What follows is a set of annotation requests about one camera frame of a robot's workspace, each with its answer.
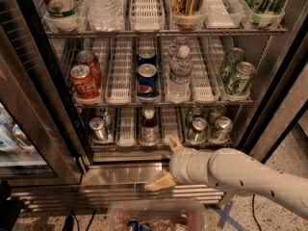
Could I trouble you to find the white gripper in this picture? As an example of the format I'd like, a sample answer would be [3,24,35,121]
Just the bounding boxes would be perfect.
[144,137,217,192]

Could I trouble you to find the brown bottle white cap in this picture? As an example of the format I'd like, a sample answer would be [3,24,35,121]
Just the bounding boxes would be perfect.
[141,109,159,144]

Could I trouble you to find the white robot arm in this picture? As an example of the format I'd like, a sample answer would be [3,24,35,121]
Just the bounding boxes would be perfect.
[145,139,308,219]

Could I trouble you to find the brown bottle in bin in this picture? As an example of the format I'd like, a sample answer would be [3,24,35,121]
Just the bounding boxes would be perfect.
[175,213,188,231]

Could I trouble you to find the steel fridge base grille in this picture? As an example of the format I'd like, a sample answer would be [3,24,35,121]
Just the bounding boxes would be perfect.
[11,162,233,212]

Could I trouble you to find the front clear water bottle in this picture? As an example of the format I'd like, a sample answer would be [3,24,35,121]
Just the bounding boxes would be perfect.
[168,45,193,103]

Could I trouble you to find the rear clear water bottle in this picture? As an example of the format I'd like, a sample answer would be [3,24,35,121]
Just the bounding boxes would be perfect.
[167,37,189,58]

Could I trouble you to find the fridge door right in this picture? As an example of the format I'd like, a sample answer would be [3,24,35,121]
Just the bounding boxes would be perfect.
[237,11,308,163]

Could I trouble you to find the fridge glass door left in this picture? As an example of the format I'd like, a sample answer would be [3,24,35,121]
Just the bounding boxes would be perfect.
[0,0,82,186]

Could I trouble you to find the brown tea bottle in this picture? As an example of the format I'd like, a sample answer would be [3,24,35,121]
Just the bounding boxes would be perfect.
[170,0,204,30]

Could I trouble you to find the large clear water bottle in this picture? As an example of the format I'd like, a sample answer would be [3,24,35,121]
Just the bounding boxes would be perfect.
[86,0,124,32]

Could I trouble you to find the front left green can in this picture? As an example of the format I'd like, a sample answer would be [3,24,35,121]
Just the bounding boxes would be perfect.
[187,117,207,142]

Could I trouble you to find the rear left green can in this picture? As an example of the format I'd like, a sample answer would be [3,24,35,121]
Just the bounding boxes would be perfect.
[185,105,204,127]

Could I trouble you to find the clear plastic bin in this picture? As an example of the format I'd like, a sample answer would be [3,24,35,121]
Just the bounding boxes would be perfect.
[106,199,206,231]

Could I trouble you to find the front right green can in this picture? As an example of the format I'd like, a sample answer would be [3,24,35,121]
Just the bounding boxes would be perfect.
[211,116,233,141]

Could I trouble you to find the blue can in bin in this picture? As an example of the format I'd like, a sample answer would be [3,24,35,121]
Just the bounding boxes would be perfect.
[127,219,140,231]

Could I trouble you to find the rear right green can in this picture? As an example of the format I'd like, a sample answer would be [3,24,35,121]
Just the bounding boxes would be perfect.
[207,105,226,125]

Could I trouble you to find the blue tape cross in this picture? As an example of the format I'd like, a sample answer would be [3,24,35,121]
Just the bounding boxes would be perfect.
[211,201,244,231]

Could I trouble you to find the front silver blue can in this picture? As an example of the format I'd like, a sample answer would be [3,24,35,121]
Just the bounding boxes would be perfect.
[90,116,108,141]

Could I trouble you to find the silver blue can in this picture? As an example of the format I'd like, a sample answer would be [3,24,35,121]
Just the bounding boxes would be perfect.
[90,116,108,141]
[95,108,113,134]

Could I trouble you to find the rear silver blue can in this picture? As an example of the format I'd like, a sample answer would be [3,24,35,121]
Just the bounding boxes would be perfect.
[95,108,113,134]

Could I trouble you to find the front blue pepsi can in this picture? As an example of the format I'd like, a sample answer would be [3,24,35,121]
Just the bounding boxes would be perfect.
[137,64,158,98]

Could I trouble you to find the blue pepsi can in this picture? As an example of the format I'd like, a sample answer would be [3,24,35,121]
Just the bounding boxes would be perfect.
[137,47,156,65]
[137,64,158,98]

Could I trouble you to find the front green soda can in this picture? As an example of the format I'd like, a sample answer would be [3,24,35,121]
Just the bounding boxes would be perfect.
[225,62,256,96]

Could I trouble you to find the green soda can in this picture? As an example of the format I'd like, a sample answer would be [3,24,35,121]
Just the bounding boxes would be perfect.
[219,47,245,84]
[225,62,256,96]

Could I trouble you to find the rear blue pepsi can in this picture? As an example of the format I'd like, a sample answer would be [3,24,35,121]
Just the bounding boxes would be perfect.
[137,47,156,65]

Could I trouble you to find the front red cola can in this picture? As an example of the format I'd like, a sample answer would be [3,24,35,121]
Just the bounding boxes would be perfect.
[70,64,99,99]

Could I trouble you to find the red cola can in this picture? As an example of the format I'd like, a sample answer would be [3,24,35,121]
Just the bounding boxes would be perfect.
[76,50,102,89]
[70,64,99,99]

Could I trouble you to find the black plug left floor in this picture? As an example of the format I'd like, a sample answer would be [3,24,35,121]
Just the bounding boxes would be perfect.
[62,212,80,231]

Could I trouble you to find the rear green soda can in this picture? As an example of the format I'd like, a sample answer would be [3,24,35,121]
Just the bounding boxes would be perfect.
[219,47,245,84]

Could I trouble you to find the rear red cola can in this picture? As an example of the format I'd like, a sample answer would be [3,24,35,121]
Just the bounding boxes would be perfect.
[76,50,102,89]

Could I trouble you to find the black cable on floor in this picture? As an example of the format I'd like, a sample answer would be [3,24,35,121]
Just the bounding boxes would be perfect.
[251,194,263,231]

